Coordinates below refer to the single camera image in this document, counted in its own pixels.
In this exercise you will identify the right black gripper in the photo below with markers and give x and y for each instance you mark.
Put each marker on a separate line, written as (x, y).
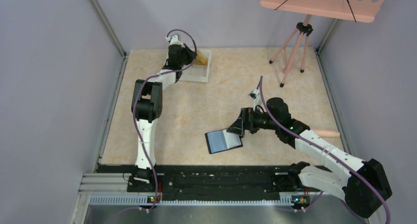
(244, 121)

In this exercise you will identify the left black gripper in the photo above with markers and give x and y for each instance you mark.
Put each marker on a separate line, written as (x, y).
(189, 55)

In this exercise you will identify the orange credit card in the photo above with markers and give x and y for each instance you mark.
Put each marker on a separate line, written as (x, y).
(201, 59)

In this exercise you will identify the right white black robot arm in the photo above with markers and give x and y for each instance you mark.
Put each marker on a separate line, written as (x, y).
(361, 184)

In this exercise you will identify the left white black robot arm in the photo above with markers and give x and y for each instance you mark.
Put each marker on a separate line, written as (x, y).
(147, 105)

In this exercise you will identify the white two-compartment tray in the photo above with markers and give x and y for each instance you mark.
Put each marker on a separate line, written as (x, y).
(199, 73)

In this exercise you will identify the pink cylinder rod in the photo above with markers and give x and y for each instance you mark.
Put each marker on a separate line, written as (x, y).
(327, 133)

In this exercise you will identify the pink tripod stand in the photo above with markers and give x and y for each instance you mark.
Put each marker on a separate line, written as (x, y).
(303, 31)

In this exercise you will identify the pink perforated board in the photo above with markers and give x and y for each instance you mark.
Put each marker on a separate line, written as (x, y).
(354, 10)

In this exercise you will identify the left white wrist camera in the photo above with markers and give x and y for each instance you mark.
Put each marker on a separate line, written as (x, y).
(174, 40)

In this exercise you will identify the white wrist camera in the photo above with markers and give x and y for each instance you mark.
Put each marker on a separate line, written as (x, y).
(174, 40)
(254, 95)

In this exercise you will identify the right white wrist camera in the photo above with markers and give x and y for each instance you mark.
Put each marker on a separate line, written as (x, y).
(254, 95)

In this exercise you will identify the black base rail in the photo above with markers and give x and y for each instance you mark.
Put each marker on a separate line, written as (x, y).
(219, 183)

